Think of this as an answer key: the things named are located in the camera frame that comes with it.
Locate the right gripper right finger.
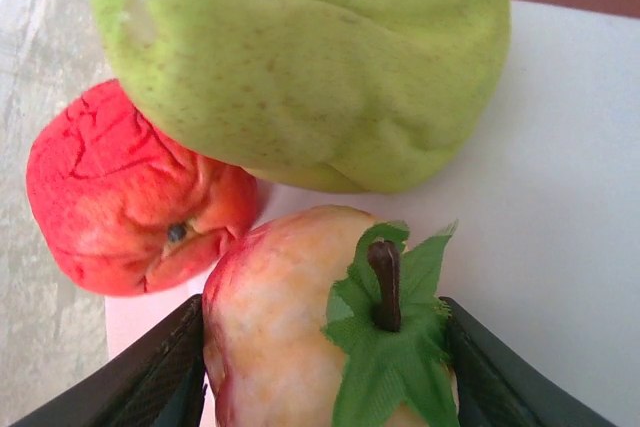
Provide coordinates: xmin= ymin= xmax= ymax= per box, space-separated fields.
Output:
xmin=438 ymin=295 xmax=621 ymax=427

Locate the round plate with coloured segments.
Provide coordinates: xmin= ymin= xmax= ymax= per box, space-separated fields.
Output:
xmin=102 ymin=0 xmax=640 ymax=427

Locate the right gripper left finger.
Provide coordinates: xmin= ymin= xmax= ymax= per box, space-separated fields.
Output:
xmin=9 ymin=293 xmax=209 ymax=427

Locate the red yellow peach with leaf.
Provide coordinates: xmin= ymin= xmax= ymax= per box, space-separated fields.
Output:
xmin=201 ymin=204 xmax=461 ymax=427

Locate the green apple top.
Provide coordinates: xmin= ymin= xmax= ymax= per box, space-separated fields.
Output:
xmin=85 ymin=0 xmax=512 ymax=196

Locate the red apple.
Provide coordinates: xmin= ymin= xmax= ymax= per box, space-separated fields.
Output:
xmin=24 ymin=77 xmax=261 ymax=298

